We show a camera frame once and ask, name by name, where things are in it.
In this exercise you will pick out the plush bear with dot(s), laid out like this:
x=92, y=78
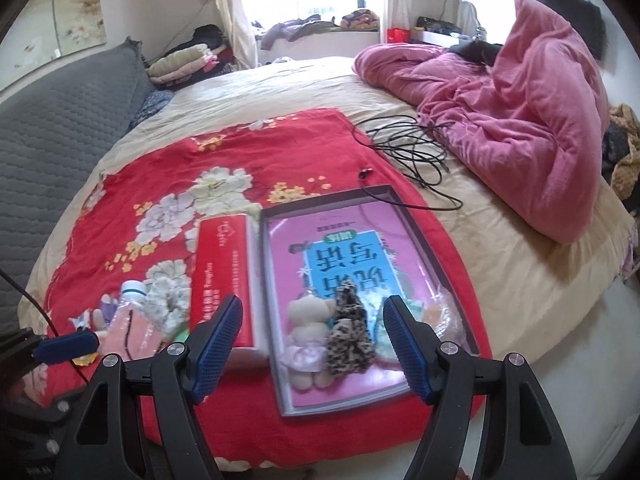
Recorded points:
x=307, y=332

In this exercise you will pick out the colourful patterned cloth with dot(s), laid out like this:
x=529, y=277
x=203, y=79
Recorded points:
x=357, y=17

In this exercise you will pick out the wall poster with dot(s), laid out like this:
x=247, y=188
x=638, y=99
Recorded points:
x=60, y=10

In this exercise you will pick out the stack of folded clothes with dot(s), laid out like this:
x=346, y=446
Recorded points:
x=180, y=62

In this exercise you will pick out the dark shallow box tray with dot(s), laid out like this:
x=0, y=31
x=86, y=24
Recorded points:
x=325, y=204

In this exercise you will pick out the black clothes pile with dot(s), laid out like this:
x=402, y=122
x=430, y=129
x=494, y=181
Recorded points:
x=207, y=37

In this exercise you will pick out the black television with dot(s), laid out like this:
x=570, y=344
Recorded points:
x=565, y=10

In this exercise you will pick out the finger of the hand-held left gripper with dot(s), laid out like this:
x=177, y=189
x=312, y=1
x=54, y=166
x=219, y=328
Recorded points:
x=70, y=347

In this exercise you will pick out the white desk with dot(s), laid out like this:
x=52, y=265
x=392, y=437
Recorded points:
x=440, y=36

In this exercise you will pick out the leopard print scrunchie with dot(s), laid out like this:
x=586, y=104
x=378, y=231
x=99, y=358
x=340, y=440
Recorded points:
x=350, y=342

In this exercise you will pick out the black handbag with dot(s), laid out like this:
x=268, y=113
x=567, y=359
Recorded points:
x=437, y=24

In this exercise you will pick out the red bag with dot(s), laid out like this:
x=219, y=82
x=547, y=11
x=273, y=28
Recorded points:
x=397, y=35

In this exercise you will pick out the grey clothes heap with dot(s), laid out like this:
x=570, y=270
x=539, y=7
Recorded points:
x=290, y=30

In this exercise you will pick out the purple plush toy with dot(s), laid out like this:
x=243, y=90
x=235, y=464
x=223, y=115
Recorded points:
x=102, y=312

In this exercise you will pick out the white window ledge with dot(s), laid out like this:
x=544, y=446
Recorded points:
x=320, y=46

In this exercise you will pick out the cream bedsheet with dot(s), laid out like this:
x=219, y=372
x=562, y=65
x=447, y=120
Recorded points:
x=300, y=85

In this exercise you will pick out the red floral blanket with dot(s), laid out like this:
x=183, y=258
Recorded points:
x=175, y=170

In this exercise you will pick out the grey quilted headboard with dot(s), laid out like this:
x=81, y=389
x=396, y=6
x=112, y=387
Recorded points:
x=65, y=125

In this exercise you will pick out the pink quilt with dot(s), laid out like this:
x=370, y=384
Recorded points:
x=525, y=110

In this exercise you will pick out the blue patterned cloth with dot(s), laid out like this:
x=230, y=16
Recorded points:
x=152, y=102

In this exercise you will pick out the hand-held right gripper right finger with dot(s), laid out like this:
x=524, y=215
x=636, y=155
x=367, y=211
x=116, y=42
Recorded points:
x=405, y=345

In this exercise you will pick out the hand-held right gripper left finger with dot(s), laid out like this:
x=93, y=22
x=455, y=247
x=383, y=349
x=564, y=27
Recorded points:
x=215, y=340

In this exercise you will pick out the brown fuzzy clothes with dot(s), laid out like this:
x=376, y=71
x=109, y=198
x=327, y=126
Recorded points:
x=622, y=160

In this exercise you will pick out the black garment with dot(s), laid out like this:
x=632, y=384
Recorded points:
x=475, y=50

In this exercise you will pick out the red cardboard box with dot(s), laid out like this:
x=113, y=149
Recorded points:
x=220, y=270

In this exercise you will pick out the clear plastic bag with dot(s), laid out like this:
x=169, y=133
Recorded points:
x=447, y=317

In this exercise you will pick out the white plastic bottle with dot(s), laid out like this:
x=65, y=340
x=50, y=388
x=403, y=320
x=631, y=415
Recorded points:
x=132, y=290

